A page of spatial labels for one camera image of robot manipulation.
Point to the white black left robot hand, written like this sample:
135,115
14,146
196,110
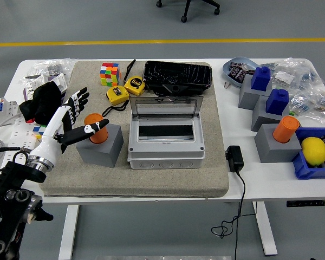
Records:
50,130

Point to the grey junction box clear lid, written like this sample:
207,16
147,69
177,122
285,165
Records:
165,151

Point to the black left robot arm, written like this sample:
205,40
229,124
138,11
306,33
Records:
13,173

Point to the white breaker box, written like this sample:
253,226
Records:
32,84
58,81

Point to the small Rubik's cube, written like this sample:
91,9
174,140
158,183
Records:
38,131

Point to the black cloth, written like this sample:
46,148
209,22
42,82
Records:
43,103

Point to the white circuit breaker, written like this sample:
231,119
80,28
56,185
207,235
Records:
2,108

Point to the grey cube holder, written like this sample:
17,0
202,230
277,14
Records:
97,157
261,116
247,97
273,153

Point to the clear plastic bag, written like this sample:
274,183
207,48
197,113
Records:
51,66

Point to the yellow tape measure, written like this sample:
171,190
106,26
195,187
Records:
135,84
117,94

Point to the large Rubik's cube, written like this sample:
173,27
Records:
109,74

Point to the white table leg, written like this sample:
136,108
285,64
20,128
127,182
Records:
69,233
266,233

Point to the grey-brown mat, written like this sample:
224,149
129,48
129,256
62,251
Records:
178,181

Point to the black plastic tray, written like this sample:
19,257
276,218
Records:
178,73

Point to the black office chair base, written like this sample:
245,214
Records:
187,8

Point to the light blue dish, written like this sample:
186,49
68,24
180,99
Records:
228,77

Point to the black power adapter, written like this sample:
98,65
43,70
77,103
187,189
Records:
235,159

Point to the dark snack packets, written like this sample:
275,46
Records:
237,73

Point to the blue block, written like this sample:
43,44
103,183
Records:
261,80
277,103

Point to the clear bag of parts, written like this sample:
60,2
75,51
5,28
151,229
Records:
314,105
295,73

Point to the blue plastic bin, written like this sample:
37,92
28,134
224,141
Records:
306,172

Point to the yellow lemon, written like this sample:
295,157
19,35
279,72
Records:
314,151

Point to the black table control panel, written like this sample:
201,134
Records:
308,203

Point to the black triangular mount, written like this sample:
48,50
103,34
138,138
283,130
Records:
174,88

